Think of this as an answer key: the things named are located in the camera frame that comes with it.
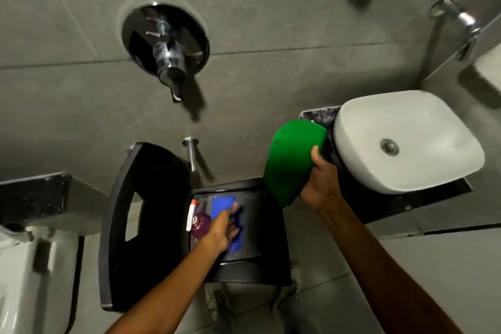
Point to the person's right hand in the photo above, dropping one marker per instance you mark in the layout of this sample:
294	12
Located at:
321	185

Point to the person's left hand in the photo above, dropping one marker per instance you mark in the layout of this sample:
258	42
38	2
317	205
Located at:
217	231

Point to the person's left fingers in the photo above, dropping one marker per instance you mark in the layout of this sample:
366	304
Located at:
233	224

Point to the person's right thumb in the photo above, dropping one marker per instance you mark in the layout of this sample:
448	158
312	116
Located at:
316	156

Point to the blue cleaning cloth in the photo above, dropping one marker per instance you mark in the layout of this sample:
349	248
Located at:
221	203

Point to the green cleaning cloth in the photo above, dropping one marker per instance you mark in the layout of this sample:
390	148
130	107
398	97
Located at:
291	157

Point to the person's left forearm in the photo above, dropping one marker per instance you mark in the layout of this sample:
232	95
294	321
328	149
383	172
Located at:
172	290

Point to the person's right forearm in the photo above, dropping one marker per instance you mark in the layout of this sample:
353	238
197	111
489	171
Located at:
375	271

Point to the pink spray bottle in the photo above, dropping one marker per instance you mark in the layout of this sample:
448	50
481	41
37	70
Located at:
199	221

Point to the chrome sink drain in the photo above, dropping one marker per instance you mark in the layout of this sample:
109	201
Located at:
389	147

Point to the person's left shoe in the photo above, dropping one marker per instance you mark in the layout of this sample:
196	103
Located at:
220	302

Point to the person's shoe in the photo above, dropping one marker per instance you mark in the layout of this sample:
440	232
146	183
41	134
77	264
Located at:
220	302
289	289

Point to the black plastic chair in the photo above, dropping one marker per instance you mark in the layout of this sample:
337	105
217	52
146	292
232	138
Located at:
156	189

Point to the person's right shoe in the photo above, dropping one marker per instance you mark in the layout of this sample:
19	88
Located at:
289	289

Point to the white ceramic sink basin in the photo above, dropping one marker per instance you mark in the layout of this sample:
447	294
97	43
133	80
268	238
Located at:
415	138

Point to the chrome shower mixer valve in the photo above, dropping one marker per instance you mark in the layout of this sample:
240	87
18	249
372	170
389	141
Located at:
166	46

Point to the black stone ledge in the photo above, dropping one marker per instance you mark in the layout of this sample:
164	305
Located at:
31	198

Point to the white toilet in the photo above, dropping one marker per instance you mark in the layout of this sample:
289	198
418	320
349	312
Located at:
27	279

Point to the chrome wall spout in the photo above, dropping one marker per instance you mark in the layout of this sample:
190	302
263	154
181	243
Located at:
191	154

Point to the chrome wall faucet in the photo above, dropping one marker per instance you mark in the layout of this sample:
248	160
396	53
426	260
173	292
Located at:
458	16

